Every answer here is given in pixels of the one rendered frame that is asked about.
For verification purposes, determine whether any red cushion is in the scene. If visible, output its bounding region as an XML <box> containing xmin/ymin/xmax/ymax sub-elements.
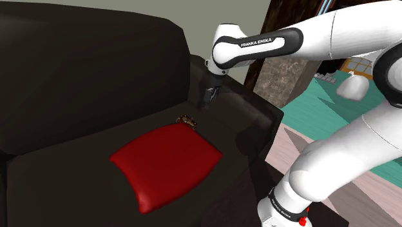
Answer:
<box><xmin>108</xmin><ymin>122</ymin><xmax>224</xmax><ymax>215</ymax></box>

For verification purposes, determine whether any dark brown sofa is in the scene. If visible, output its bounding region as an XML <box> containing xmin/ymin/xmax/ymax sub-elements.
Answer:
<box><xmin>0</xmin><ymin>1</ymin><xmax>284</xmax><ymax>227</ymax></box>

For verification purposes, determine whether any small brown gold object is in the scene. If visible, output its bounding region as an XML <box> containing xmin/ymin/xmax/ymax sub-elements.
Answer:
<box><xmin>176</xmin><ymin>115</ymin><xmax>198</xmax><ymax>130</ymax></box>

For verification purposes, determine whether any grey stone block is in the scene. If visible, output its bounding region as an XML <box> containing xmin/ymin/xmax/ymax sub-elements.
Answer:
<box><xmin>253</xmin><ymin>56</ymin><xmax>323</xmax><ymax>108</ymax></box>

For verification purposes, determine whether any window with orange frame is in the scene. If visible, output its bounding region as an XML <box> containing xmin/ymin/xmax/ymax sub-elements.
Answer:
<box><xmin>340</xmin><ymin>56</ymin><xmax>374</xmax><ymax>81</ymax></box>

